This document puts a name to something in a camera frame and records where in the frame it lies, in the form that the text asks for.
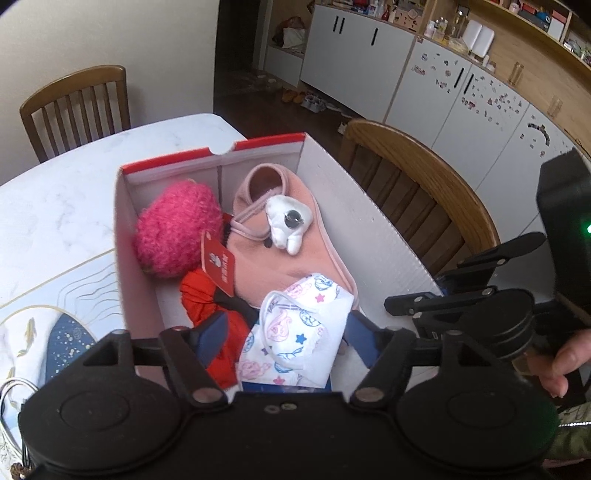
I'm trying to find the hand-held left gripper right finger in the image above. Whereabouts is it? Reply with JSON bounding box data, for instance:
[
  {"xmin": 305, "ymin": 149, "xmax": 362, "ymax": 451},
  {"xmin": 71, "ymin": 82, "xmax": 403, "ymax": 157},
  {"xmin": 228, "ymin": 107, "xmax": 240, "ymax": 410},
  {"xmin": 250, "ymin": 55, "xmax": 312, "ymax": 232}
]
[{"xmin": 344, "ymin": 311, "xmax": 491, "ymax": 409}]

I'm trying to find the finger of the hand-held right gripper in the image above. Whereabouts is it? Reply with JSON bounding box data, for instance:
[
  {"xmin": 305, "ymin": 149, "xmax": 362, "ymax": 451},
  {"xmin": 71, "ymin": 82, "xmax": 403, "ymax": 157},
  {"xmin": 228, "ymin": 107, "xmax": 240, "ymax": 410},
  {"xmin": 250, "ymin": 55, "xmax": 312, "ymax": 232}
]
[
  {"xmin": 435, "ymin": 232, "xmax": 548, "ymax": 281},
  {"xmin": 384, "ymin": 285, "xmax": 500, "ymax": 319}
]

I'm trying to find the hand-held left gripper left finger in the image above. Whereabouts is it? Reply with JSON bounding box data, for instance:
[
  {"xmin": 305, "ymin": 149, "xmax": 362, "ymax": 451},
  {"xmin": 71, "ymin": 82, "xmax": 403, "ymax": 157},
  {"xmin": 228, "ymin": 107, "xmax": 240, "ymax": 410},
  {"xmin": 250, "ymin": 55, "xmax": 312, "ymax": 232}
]
[{"xmin": 82, "ymin": 313, "xmax": 230, "ymax": 409}]

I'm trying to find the red cloth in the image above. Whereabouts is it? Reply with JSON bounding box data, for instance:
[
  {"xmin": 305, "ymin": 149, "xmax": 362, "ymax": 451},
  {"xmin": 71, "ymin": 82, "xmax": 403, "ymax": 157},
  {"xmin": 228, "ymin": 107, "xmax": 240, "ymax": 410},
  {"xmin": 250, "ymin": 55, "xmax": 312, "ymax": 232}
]
[{"xmin": 179, "ymin": 270, "xmax": 259, "ymax": 391}]

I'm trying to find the white cartoon printed cloth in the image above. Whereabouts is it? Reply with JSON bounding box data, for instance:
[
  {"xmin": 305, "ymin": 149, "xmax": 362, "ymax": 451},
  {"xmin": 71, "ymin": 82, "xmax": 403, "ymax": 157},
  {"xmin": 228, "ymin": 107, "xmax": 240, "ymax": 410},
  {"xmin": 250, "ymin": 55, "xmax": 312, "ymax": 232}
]
[{"xmin": 235, "ymin": 272, "xmax": 355, "ymax": 388}]

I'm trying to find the blue tissue packet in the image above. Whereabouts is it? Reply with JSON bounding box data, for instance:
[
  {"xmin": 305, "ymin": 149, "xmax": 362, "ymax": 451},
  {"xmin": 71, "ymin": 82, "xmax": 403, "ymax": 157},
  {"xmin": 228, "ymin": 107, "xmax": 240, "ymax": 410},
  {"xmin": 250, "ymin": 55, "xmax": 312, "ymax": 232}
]
[{"xmin": 241, "ymin": 381, "xmax": 332, "ymax": 394}]

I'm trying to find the pink cloth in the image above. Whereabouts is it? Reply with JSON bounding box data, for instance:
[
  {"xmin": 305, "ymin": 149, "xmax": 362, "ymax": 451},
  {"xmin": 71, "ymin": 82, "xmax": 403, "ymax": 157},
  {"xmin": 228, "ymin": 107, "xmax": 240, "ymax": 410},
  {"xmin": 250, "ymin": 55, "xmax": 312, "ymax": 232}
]
[{"xmin": 229, "ymin": 164, "xmax": 361, "ymax": 312}]

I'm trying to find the pink plush toy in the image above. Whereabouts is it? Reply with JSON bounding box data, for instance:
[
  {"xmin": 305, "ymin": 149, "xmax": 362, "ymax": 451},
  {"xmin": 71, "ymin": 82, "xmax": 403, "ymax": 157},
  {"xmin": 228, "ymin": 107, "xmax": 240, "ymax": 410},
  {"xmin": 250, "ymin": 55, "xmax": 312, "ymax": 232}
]
[{"xmin": 133, "ymin": 180, "xmax": 238, "ymax": 298}]

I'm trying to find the small white plush keychain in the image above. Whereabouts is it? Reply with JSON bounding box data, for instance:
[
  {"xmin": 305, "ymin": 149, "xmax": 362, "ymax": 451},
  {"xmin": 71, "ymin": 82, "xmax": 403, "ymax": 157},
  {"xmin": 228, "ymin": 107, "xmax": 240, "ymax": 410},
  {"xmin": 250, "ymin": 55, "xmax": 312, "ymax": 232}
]
[{"xmin": 264, "ymin": 195, "xmax": 315, "ymax": 254}]

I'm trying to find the red and white cardboard box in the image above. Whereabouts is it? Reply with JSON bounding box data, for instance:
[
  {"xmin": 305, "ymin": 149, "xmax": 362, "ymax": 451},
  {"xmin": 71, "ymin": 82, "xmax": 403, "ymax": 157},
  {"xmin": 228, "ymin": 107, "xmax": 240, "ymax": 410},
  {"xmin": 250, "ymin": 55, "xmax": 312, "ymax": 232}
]
[{"xmin": 115, "ymin": 131, "xmax": 446, "ymax": 398}]

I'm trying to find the person's right hand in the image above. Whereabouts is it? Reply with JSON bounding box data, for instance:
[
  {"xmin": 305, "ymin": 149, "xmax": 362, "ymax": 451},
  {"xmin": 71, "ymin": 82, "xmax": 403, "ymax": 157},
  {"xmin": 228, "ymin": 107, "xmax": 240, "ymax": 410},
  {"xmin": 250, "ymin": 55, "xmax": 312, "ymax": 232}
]
[{"xmin": 526, "ymin": 330, "xmax": 591, "ymax": 400}]

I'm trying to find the light wooden curved chair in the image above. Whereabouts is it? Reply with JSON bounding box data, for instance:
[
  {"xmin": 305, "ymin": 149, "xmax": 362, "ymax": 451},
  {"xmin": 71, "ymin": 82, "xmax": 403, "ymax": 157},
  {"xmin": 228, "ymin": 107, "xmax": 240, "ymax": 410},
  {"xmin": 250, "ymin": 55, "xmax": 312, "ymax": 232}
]
[{"xmin": 338, "ymin": 119, "xmax": 502, "ymax": 278}]

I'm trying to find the white cabinet unit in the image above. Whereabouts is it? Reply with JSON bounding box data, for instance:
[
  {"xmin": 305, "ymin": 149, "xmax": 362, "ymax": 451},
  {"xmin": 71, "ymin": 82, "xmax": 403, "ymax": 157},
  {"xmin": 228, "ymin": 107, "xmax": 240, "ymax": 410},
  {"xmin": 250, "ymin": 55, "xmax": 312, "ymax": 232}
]
[{"xmin": 263, "ymin": 0, "xmax": 591, "ymax": 185}]

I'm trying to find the dark wooden slatted chair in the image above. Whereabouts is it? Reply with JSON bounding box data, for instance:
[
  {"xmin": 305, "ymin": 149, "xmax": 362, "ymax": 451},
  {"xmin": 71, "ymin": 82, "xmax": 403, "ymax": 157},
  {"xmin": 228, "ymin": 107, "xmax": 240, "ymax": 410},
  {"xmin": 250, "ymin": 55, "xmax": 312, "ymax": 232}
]
[{"xmin": 19, "ymin": 65, "xmax": 132, "ymax": 163}]

